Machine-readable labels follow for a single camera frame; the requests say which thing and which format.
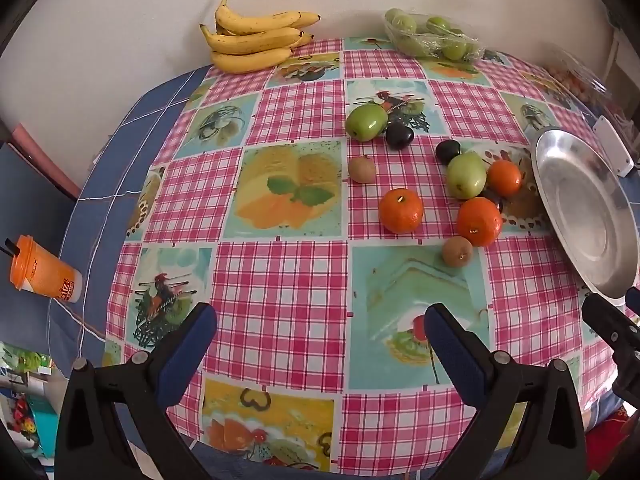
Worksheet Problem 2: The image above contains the pile of brown longans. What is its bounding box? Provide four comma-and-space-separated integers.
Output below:
545, 65, 593, 98

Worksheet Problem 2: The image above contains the clear plastic tray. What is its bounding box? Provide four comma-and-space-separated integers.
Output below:
382, 7, 486, 61

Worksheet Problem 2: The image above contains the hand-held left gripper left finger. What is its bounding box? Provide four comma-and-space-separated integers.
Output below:
55, 302, 218, 480

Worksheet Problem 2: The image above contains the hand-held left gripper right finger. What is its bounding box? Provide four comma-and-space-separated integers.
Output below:
424, 302, 588, 480

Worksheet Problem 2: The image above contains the round metal plate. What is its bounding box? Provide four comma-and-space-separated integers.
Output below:
530, 127, 640, 308

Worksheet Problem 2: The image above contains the pile of green jujubes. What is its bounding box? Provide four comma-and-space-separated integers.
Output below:
386, 8, 478, 60

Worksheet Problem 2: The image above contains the colourful printed box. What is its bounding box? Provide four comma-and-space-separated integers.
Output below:
0, 342, 68, 461

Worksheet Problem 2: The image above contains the red patterned cloth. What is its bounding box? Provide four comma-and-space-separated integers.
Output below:
585, 405, 640, 461

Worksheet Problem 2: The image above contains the clear plastic clamshell box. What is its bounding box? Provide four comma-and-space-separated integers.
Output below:
542, 47, 628, 113

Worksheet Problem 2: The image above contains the large green jujube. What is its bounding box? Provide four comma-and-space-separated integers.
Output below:
345, 104, 389, 142
446, 151, 488, 200

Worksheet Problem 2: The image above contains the orange drink cup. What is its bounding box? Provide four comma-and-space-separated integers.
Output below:
2, 235, 82, 304

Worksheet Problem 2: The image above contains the white plastic adapter box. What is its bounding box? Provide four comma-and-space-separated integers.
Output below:
595, 116, 635, 177

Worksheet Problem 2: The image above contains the orange tangerine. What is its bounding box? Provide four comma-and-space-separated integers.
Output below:
486, 159, 523, 197
378, 187, 425, 234
456, 196, 503, 248

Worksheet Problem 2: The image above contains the pink checked tablecloth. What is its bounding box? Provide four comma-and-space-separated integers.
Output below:
102, 35, 640, 473

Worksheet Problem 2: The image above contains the pink furniture edge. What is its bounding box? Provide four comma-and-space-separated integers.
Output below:
0, 125, 83, 200

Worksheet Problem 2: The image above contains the small brown kiwi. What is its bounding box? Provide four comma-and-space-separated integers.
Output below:
441, 236, 474, 267
347, 156, 376, 184

